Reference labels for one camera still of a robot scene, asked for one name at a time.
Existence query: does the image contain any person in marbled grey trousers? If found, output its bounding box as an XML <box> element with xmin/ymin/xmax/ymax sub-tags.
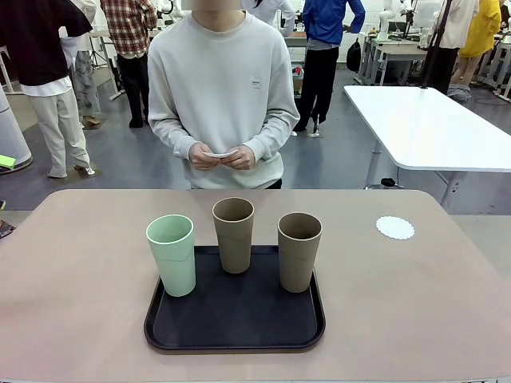
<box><xmin>59</xmin><ymin>0</ymin><xmax>103</xmax><ymax>128</ymax></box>

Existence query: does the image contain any person's right forearm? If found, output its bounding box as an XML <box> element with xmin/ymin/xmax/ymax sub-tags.
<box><xmin>148</xmin><ymin>115</ymin><xmax>199</xmax><ymax>161</ymax></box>

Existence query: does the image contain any white scalloped paper coaster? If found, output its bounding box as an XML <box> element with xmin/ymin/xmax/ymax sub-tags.
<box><xmin>374</xmin><ymin>215</ymin><xmax>415</xmax><ymax>242</ymax></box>
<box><xmin>202</xmin><ymin>148</ymin><xmax>240</xmax><ymax>159</ymax></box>

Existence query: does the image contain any person in black shirt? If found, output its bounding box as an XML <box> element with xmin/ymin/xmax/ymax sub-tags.
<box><xmin>0</xmin><ymin>0</ymin><xmax>97</xmax><ymax>180</ymax></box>

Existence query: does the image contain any person in blue jacket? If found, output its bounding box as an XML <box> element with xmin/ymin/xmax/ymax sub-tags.
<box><xmin>293</xmin><ymin>0</ymin><xmax>366</xmax><ymax>139</ymax></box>

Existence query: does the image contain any brown cup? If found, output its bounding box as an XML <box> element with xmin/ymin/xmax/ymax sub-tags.
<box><xmin>276</xmin><ymin>212</ymin><xmax>323</xmax><ymax>294</ymax></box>
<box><xmin>211</xmin><ymin>197</ymin><xmax>256</xmax><ymax>275</ymax></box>

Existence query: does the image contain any person's left forearm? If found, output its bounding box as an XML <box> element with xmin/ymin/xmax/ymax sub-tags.
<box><xmin>247</xmin><ymin>115</ymin><xmax>300</xmax><ymax>163</ymax></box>

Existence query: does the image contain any person in white shirt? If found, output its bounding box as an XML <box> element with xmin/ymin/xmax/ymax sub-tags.
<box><xmin>249</xmin><ymin>0</ymin><xmax>296</xmax><ymax>35</ymax></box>

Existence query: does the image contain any black plastic tray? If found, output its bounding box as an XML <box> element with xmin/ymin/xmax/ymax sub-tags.
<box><xmin>143</xmin><ymin>245</ymin><xmax>327</xmax><ymax>354</ymax></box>

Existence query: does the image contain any person in grey sweatshirt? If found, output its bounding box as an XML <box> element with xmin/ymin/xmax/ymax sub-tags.
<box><xmin>147</xmin><ymin>0</ymin><xmax>301</xmax><ymax>191</ymax></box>

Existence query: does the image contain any black backpack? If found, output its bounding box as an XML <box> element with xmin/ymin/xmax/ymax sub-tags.
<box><xmin>345</xmin><ymin>38</ymin><xmax>362</xmax><ymax>73</ymax></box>

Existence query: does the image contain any light green cup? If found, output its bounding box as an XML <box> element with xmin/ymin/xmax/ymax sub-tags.
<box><xmin>145</xmin><ymin>214</ymin><xmax>197</xmax><ymax>298</ymax></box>

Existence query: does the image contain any grey cloth bundle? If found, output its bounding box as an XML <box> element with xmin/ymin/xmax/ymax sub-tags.
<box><xmin>446</xmin><ymin>83</ymin><xmax>472</xmax><ymax>105</ymax></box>

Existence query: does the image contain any grey metal desk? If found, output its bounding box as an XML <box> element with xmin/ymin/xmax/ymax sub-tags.
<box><xmin>358</xmin><ymin>34</ymin><xmax>430</xmax><ymax>87</ymax></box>

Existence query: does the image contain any person in yellow coat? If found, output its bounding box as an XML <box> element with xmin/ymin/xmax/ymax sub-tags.
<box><xmin>450</xmin><ymin>0</ymin><xmax>502</xmax><ymax>87</ymax></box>

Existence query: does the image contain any person in plaid shirt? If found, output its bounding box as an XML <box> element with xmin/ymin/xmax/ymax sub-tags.
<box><xmin>99</xmin><ymin>0</ymin><xmax>159</xmax><ymax>129</ymax></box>

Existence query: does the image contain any person in cream top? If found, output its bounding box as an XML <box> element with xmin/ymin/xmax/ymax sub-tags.
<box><xmin>422</xmin><ymin>0</ymin><xmax>480</xmax><ymax>95</ymax></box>

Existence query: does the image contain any large white table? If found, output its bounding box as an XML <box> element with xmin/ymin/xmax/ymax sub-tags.
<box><xmin>343</xmin><ymin>85</ymin><xmax>511</xmax><ymax>200</ymax></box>

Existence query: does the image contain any person's right hand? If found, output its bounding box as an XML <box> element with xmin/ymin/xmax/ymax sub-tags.
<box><xmin>188</xmin><ymin>142</ymin><xmax>221</xmax><ymax>172</ymax></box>

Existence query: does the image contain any person's left hand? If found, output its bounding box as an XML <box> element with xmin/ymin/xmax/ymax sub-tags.
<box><xmin>218</xmin><ymin>145</ymin><xmax>256</xmax><ymax>172</ymax></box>

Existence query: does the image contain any white cylindrical pedestal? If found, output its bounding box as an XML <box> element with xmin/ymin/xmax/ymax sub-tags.
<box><xmin>0</xmin><ymin>85</ymin><xmax>34</xmax><ymax>172</ymax></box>

